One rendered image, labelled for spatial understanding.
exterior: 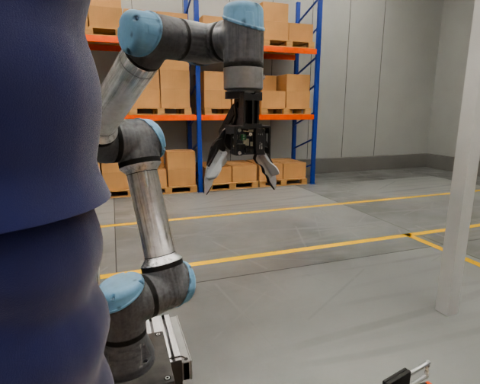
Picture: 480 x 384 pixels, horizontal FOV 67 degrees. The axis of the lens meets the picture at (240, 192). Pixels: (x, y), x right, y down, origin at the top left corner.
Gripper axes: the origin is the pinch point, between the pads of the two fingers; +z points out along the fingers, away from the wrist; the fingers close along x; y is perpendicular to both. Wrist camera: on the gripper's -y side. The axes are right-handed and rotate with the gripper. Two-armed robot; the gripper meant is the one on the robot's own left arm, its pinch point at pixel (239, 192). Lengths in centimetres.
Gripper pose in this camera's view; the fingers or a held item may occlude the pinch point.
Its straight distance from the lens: 75.8
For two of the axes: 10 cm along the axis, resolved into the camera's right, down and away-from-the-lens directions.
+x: 9.5, -0.7, 3.2
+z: 0.0, 9.8, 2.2
